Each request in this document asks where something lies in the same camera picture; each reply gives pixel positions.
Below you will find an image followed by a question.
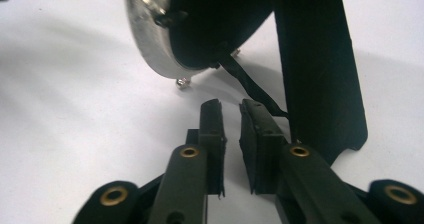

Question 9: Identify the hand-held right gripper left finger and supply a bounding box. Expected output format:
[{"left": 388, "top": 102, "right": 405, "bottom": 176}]
[{"left": 146, "top": 98, "right": 228, "bottom": 224}]

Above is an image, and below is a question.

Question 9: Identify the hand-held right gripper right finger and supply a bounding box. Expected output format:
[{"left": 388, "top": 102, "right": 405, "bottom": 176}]
[{"left": 239, "top": 98, "right": 384, "bottom": 224}]

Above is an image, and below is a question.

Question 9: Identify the white table board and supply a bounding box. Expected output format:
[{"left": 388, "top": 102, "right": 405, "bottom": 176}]
[{"left": 0, "top": 0, "right": 424, "bottom": 224}]

